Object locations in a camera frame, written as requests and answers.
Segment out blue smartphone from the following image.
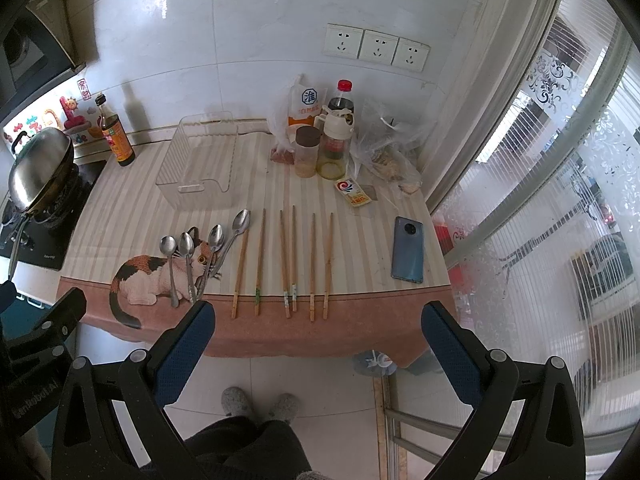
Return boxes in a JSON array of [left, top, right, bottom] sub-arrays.
[[390, 217, 424, 284]]

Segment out large steel spoon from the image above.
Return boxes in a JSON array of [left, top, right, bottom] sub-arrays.
[[208, 208, 250, 278]]

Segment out right grey slipper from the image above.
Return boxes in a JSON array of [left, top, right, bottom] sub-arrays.
[[267, 393, 300, 425]]

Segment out left grey slipper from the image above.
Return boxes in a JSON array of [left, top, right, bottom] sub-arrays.
[[221, 387, 255, 419]]

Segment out white salt bag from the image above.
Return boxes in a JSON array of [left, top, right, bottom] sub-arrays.
[[267, 74, 328, 156]]

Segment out steel wok with lid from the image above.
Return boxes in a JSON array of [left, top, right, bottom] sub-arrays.
[[8, 128, 74, 214]]

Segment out clear plastic organizer tray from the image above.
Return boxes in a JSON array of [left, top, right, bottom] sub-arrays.
[[155, 110, 239, 211]]

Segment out small steel spoon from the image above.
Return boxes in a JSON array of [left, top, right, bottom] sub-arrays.
[[160, 235, 179, 308], [179, 232, 195, 304]]

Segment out black gas stove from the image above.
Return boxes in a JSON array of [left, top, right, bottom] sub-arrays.
[[17, 160, 106, 270]]

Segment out black range hood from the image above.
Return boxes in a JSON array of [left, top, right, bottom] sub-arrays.
[[1, 0, 86, 125]]

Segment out white wall socket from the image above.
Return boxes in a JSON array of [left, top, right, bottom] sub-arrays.
[[322, 24, 364, 60], [358, 29, 399, 66], [392, 38, 431, 73]]

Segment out brown lid spice jar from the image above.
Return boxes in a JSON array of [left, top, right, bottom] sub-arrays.
[[294, 126, 321, 178]]

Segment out small seasoning packet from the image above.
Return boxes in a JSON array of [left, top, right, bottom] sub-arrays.
[[334, 178, 372, 208]]

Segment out red cap soy bottle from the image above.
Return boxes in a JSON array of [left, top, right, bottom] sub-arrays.
[[328, 79, 355, 113]]

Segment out grey slipper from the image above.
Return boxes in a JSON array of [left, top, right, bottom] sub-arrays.
[[221, 387, 255, 419], [267, 393, 300, 425]]

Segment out clear plastic bag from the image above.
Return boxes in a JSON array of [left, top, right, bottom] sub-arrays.
[[349, 99, 422, 195]]

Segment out brown sauce bottle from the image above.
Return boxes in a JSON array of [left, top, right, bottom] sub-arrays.
[[94, 93, 136, 167]]

